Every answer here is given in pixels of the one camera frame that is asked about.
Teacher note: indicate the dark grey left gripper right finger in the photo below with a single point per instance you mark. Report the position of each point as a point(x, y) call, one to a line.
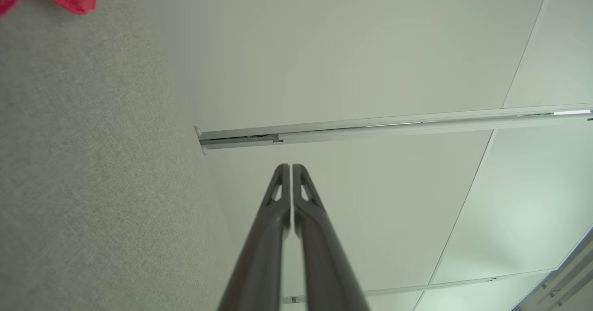
point(324, 264)

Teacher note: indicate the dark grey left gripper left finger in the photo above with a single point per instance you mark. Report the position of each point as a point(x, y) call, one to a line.
point(259, 255)

